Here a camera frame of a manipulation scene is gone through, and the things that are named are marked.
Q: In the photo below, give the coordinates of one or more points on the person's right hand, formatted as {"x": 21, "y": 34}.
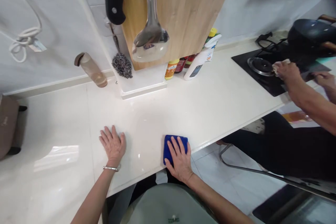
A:
{"x": 179, "y": 162}

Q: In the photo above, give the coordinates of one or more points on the person's left hand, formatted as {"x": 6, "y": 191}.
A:
{"x": 114, "y": 148}

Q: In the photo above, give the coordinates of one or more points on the blue cleaning cloth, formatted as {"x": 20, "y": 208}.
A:
{"x": 167, "y": 148}

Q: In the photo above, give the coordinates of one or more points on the person's body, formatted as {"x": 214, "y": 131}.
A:
{"x": 168, "y": 205}

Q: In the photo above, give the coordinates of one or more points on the clear bottle with brown lid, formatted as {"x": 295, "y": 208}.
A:
{"x": 92, "y": 70}

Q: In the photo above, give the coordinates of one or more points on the orange bottle with yellow cap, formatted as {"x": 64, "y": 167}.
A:
{"x": 171, "y": 70}

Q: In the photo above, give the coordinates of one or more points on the dark red sauce bottle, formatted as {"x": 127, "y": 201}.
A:
{"x": 180, "y": 65}

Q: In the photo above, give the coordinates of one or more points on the white spray bottle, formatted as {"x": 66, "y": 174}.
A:
{"x": 198, "y": 65}

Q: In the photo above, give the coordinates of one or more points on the brown bag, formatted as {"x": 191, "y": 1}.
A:
{"x": 9, "y": 127}

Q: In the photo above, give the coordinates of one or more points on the metal spatula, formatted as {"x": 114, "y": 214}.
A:
{"x": 151, "y": 43}

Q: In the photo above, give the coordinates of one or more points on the black gas stove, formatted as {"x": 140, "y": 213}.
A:
{"x": 262, "y": 82}

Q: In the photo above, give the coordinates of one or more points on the orange packet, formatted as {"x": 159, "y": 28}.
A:
{"x": 298, "y": 117}

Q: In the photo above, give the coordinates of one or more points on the green bottle with yellow cap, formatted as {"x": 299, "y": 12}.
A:
{"x": 211, "y": 36}

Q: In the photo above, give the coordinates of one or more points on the beige rag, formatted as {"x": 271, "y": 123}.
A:
{"x": 278, "y": 65}

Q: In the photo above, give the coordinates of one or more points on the black pot support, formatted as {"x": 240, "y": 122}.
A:
{"x": 267, "y": 40}

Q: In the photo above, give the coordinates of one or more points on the wooden cutting board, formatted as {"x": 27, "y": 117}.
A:
{"x": 189, "y": 11}

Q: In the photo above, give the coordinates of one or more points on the metal stool frame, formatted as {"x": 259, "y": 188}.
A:
{"x": 262, "y": 170}

